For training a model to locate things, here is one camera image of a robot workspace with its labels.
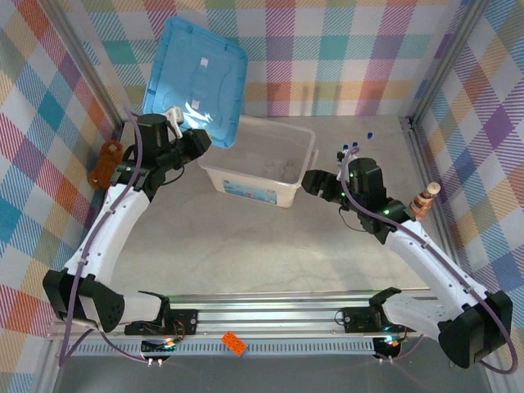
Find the translucent white storage box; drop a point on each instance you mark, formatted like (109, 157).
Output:
(254, 151)

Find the blue plastic box lid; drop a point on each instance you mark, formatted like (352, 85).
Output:
(192, 82)

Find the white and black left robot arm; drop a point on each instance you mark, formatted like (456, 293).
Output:
(110, 229)

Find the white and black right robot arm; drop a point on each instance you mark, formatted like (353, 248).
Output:
(421, 258)

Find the brown plush toy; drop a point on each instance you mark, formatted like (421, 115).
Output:
(104, 168)

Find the brown sauce bottle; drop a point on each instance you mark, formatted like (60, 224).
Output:
(423, 202)

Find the black controller board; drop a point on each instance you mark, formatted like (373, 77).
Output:
(389, 346)
(159, 348)

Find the orange toy brick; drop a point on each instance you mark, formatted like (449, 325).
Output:
(234, 343)

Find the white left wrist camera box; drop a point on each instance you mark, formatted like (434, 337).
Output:
(175, 114)

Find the aluminium frame post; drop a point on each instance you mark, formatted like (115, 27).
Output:
(450, 53)
(82, 53)

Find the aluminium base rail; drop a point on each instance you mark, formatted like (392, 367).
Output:
(266, 317)

